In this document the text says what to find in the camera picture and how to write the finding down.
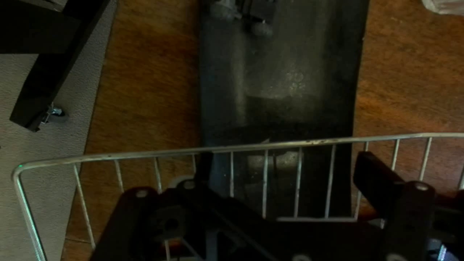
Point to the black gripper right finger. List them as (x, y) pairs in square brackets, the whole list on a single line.
[(406, 206)]

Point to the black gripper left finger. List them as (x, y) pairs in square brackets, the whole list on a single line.
[(144, 221)]

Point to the metal wire oven rack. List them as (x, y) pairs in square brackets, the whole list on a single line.
[(236, 232)]

